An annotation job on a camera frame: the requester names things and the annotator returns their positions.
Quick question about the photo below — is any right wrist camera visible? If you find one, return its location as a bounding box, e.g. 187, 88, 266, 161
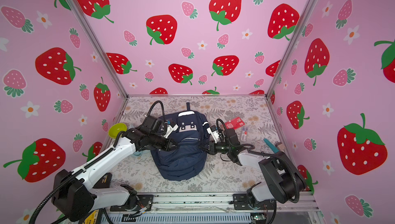
207, 125, 222, 143

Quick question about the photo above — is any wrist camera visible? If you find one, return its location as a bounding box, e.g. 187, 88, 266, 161
207, 125, 222, 143
164, 121, 179, 138

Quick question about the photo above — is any green lid clear jar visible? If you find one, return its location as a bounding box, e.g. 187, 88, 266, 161
108, 123, 128, 139

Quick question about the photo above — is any red small card pack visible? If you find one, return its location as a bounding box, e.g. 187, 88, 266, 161
225, 117, 245, 129

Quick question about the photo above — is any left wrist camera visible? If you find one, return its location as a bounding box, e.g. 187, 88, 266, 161
164, 121, 179, 138

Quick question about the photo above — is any navy blue student backpack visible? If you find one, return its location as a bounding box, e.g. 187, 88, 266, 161
151, 103, 210, 181

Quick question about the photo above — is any teal pen case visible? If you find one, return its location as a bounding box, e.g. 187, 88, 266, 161
263, 138, 279, 153

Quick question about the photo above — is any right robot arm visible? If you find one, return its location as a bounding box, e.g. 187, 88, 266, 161
207, 119, 307, 209

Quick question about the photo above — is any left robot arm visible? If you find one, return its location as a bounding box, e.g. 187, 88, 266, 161
29, 113, 178, 224

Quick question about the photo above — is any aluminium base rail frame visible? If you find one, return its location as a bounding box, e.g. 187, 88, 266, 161
93, 192, 325, 224

